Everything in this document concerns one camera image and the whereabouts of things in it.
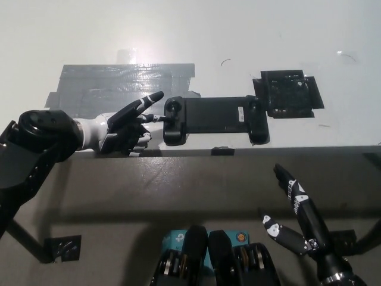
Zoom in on black right hand white marks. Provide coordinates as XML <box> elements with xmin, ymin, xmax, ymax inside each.
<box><xmin>261</xmin><ymin>163</ymin><xmax>354</xmax><ymax>277</ymax></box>

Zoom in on white and black left hand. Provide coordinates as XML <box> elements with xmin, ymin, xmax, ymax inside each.
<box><xmin>74</xmin><ymin>91</ymin><xmax>168</xmax><ymax>157</ymax></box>

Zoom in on black tape square patch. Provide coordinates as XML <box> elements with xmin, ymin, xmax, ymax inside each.
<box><xmin>252</xmin><ymin>69</ymin><xmax>325</xmax><ymax>119</ymax></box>

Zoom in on clear tape piece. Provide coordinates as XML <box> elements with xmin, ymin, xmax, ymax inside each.
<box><xmin>335</xmin><ymin>49</ymin><xmax>357</xmax><ymax>62</ymax></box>

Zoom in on teal cardboard box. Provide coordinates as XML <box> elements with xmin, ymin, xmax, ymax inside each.
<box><xmin>162</xmin><ymin>229</ymin><xmax>249</xmax><ymax>269</ymax></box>

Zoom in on black table leg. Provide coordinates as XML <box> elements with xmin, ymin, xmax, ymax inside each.
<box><xmin>342</xmin><ymin>216</ymin><xmax>381</xmax><ymax>257</ymax></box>
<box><xmin>5</xmin><ymin>219</ymin><xmax>45</xmax><ymax>263</ymax></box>

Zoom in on small black tape strip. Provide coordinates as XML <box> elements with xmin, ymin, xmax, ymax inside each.
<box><xmin>211</xmin><ymin>145</ymin><xmax>235</xmax><ymax>157</ymax></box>

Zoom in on black mobile game controller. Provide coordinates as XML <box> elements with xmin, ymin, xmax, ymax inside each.
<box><xmin>163</xmin><ymin>95</ymin><xmax>271</xmax><ymax>147</ymax></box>

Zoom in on grey duct tape patch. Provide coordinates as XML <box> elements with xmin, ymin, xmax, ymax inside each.
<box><xmin>44</xmin><ymin>63</ymin><xmax>202</xmax><ymax>120</ymax></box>

